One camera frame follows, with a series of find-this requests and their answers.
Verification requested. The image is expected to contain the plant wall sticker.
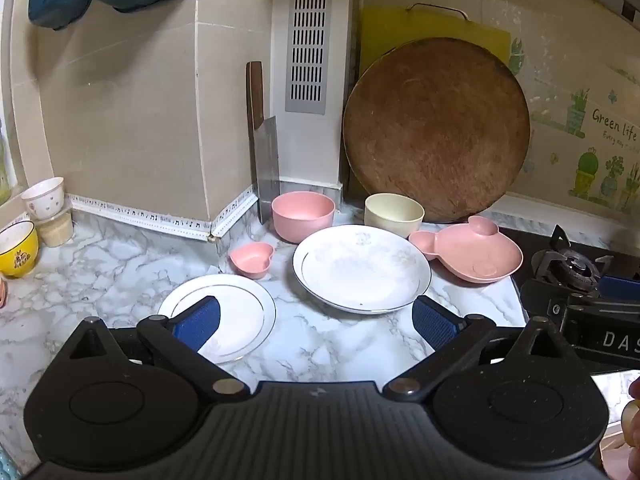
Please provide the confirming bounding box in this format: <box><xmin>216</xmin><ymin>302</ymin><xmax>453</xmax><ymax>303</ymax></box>
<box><xmin>505</xmin><ymin>35</ymin><xmax>640</xmax><ymax>216</ymax></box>

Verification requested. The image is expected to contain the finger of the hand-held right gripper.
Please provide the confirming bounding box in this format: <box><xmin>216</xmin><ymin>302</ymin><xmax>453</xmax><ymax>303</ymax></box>
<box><xmin>520</xmin><ymin>280</ymin><xmax>601</xmax><ymax>333</ymax></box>
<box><xmin>597</xmin><ymin>274</ymin><xmax>640</xmax><ymax>306</ymax></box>

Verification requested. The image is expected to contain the pink round bowl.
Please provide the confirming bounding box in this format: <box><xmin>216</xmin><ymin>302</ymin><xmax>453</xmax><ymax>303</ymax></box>
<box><xmin>271</xmin><ymin>191</ymin><xmax>336</xmax><ymax>245</ymax></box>

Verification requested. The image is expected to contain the cream round bowl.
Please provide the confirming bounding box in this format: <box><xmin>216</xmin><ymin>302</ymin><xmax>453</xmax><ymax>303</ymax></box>
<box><xmin>364</xmin><ymin>193</ymin><xmax>426</xmax><ymax>239</ymax></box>

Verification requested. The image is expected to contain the wooden-handled cleaver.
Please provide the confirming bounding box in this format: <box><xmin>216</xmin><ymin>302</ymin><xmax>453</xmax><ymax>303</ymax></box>
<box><xmin>245</xmin><ymin>61</ymin><xmax>280</xmax><ymax>225</ymax></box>

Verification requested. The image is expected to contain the white dotted cup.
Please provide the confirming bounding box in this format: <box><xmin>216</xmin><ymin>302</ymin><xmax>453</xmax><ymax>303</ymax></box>
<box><xmin>20</xmin><ymin>176</ymin><xmax>66</xmax><ymax>221</ymax></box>

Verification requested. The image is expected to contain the black glass stove top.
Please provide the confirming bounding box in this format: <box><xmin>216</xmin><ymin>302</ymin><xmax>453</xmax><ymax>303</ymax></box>
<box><xmin>497</xmin><ymin>226</ymin><xmax>640</xmax><ymax>321</ymax></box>

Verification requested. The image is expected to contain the small white plate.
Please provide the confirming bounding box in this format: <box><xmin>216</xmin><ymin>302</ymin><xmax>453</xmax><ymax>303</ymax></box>
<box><xmin>157</xmin><ymin>274</ymin><xmax>277</xmax><ymax>365</ymax></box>

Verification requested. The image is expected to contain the round wooden cutting board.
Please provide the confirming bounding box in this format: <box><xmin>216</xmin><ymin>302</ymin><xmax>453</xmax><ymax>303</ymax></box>
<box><xmin>342</xmin><ymin>36</ymin><xmax>531</xmax><ymax>224</ymax></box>

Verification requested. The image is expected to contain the beige cup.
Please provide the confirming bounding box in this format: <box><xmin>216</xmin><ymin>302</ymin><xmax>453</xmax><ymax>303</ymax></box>
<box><xmin>36</xmin><ymin>205</ymin><xmax>75</xmax><ymax>248</ymax></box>

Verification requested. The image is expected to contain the pink heart-shaped dish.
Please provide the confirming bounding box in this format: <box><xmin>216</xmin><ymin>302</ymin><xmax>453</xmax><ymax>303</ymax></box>
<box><xmin>229</xmin><ymin>242</ymin><xmax>276</xmax><ymax>280</ymax></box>

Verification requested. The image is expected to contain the yellow printed bowl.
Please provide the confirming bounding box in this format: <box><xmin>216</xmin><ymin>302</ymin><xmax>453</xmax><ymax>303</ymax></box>
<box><xmin>0</xmin><ymin>220</ymin><xmax>39</xmax><ymax>279</ymax></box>

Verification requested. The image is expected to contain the person's right hand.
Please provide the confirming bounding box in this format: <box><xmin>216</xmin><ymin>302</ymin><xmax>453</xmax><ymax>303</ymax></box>
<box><xmin>621</xmin><ymin>375</ymin><xmax>640</xmax><ymax>480</ymax></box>

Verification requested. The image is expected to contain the white music-note edge strip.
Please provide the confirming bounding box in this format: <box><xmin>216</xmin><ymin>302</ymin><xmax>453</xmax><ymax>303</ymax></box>
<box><xmin>65</xmin><ymin>185</ymin><xmax>258</xmax><ymax>243</ymax></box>

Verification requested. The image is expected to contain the grey vent grille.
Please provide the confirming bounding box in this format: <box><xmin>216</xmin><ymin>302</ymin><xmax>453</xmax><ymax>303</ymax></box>
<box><xmin>285</xmin><ymin>0</ymin><xmax>337</xmax><ymax>114</ymax></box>

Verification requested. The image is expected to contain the yellow plastic cutting board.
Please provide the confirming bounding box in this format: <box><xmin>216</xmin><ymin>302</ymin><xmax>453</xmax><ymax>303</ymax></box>
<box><xmin>360</xmin><ymin>2</ymin><xmax>513</xmax><ymax>76</ymax></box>

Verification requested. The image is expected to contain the pink bear-shaped plate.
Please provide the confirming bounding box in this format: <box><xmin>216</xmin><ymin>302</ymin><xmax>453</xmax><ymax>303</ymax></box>
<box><xmin>408</xmin><ymin>215</ymin><xmax>524</xmax><ymax>284</ymax></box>

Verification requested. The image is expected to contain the gas stove burner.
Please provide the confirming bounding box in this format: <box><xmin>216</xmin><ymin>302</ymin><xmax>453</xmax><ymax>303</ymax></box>
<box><xmin>531</xmin><ymin>225</ymin><xmax>615</xmax><ymax>296</ymax></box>

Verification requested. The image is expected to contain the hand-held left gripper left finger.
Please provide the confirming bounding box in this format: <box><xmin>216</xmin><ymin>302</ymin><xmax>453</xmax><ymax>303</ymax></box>
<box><xmin>70</xmin><ymin>296</ymin><xmax>249</xmax><ymax>402</ymax></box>

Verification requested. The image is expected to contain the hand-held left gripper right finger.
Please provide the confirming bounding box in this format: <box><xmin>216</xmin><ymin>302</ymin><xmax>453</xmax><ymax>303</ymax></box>
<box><xmin>382</xmin><ymin>296</ymin><xmax>566</xmax><ymax>402</ymax></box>

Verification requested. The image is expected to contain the large white floral plate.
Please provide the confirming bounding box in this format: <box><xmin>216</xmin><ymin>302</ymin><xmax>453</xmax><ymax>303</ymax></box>
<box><xmin>292</xmin><ymin>224</ymin><xmax>432</xmax><ymax>315</ymax></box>

